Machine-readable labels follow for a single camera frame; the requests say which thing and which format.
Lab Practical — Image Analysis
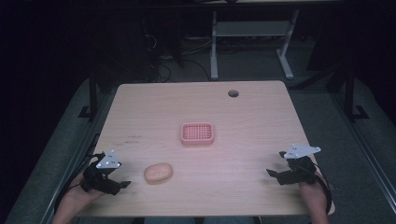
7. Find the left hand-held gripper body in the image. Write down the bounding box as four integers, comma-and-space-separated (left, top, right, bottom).
80, 149, 122, 197

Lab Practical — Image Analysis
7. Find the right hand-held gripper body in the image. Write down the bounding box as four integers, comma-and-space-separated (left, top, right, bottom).
276, 143, 322, 187

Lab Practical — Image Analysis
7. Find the potato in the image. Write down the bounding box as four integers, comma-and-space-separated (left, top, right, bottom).
143, 162, 174, 185

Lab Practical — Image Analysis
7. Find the pink soap dish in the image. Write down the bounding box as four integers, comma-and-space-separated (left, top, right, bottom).
180, 121, 215, 147

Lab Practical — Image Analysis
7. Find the person's right hand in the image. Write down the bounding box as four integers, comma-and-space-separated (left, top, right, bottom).
298, 172, 329, 202

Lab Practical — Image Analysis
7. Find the person's left hand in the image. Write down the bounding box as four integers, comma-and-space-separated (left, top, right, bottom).
64, 172, 106, 207

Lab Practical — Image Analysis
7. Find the black metal stand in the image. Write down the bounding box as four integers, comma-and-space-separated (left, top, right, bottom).
340, 63, 371, 123
78, 66, 101, 120

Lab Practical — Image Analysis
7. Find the grey metal rail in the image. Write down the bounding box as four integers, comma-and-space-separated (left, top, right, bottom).
38, 90, 114, 224
329, 91, 396, 204

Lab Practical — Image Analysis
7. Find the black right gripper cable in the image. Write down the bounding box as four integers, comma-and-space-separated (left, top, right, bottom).
312, 162, 333, 216

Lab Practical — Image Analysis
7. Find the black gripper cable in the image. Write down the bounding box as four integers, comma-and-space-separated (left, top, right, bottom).
53, 151, 98, 217
312, 162, 333, 216

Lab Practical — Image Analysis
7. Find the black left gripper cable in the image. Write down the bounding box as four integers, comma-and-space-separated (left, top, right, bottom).
53, 151, 98, 217

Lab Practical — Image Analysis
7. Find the tangle of floor cables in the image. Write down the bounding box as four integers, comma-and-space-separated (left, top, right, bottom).
141, 29, 213, 84

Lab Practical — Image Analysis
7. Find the white metal desk frame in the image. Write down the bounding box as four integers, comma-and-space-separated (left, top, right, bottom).
209, 8, 301, 81

